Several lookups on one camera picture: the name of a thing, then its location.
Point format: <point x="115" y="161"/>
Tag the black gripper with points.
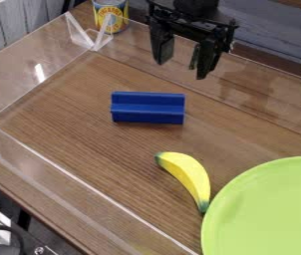
<point x="198" y="21"/>

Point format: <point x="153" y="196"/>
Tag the yellow toy banana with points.
<point x="188" y="172"/>

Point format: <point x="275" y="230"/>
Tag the green plate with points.
<point x="252" y="218"/>

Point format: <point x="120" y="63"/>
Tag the yellow labelled tin can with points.
<point x="112" y="11"/>

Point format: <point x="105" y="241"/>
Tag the blue plastic block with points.
<point x="144" y="107"/>

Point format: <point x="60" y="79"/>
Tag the clear acrylic corner bracket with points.
<point x="91" y="39"/>

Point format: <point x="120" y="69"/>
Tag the clear acrylic barrier wall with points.
<point x="81" y="171"/>

